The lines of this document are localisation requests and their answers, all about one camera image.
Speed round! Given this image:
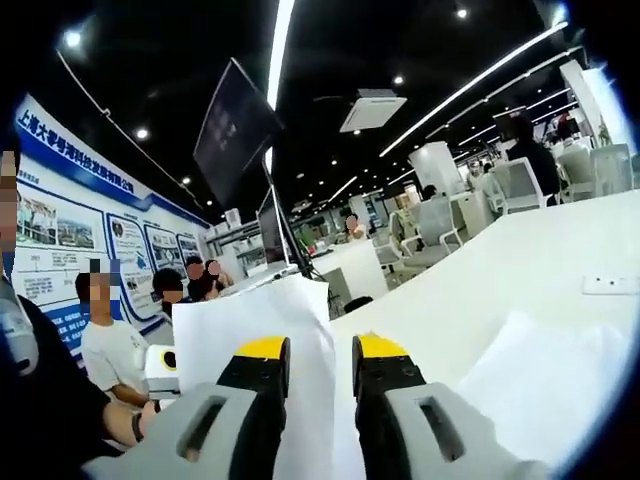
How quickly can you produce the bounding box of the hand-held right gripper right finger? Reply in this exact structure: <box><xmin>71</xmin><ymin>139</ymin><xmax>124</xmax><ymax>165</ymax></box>
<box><xmin>350</xmin><ymin>333</ymin><xmax>552</xmax><ymax>480</ymax></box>

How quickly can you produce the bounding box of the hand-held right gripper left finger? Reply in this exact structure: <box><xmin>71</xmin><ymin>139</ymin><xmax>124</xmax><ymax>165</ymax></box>
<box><xmin>81</xmin><ymin>335</ymin><xmax>293</xmax><ymax>480</ymax></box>

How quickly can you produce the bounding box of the white printing paper sheet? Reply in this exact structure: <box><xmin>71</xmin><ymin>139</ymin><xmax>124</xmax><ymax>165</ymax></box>
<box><xmin>171</xmin><ymin>278</ymin><xmax>342</xmax><ymax>480</ymax></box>

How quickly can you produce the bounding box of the person's left hand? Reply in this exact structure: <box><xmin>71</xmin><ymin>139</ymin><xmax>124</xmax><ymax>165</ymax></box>
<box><xmin>141</xmin><ymin>398</ymin><xmax>164</xmax><ymax>431</ymax></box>

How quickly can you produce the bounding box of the white shelf unit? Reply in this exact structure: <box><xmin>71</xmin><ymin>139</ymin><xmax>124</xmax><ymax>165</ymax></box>
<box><xmin>204</xmin><ymin>209</ymin><xmax>261</xmax><ymax>281</ymax></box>

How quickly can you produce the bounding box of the white side desk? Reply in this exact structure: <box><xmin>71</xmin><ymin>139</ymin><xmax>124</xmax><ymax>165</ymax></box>
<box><xmin>219</xmin><ymin>238</ymin><xmax>390</xmax><ymax>304</ymax></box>

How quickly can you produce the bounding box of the black monitor stand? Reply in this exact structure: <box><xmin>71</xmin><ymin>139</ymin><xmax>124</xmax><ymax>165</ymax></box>
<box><xmin>260</xmin><ymin>144</ymin><xmax>329</xmax><ymax>286</ymax></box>

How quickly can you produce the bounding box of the white office chair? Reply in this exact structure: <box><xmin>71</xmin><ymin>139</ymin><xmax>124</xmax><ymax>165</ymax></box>
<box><xmin>491</xmin><ymin>156</ymin><xmax>549</xmax><ymax>216</ymax></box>
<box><xmin>416</xmin><ymin>194</ymin><xmax>464</xmax><ymax>247</ymax></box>

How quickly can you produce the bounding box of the large dark screen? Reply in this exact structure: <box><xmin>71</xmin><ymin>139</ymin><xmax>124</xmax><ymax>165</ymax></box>
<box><xmin>192</xmin><ymin>57</ymin><xmax>285</xmax><ymax>209</ymax></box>

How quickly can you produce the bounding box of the white pillar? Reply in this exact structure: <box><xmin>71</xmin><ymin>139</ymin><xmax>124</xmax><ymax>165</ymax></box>
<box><xmin>408</xmin><ymin>140</ymin><xmax>464</xmax><ymax>199</ymax></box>

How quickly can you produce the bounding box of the ceiling air conditioner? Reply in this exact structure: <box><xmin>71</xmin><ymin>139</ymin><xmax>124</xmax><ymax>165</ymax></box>
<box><xmin>338</xmin><ymin>88</ymin><xmax>409</xmax><ymax>134</ymax></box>

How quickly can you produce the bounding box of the thin ceiling light strip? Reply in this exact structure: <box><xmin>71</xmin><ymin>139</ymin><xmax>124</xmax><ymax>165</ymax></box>
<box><xmin>378</xmin><ymin>20</ymin><xmax>571</xmax><ymax>158</ymax></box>

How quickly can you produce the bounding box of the wide ceiling light strip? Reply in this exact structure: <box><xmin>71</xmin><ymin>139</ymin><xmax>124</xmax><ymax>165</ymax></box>
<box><xmin>265</xmin><ymin>0</ymin><xmax>297</xmax><ymax>109</ymax></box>

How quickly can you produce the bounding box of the blue and white wall poster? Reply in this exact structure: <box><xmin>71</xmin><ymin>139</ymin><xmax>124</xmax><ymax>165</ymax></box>
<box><xmin>12</xmin><ymin>92</ymin><xmax>211</xmax><ymax>361</ymax></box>

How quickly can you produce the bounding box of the white table cable cover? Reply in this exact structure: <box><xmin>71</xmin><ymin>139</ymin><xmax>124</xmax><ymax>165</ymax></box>
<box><xmin>581</xmin><ymin>274</ymin><xmax>640</xmax><ymax>297</ymax></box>

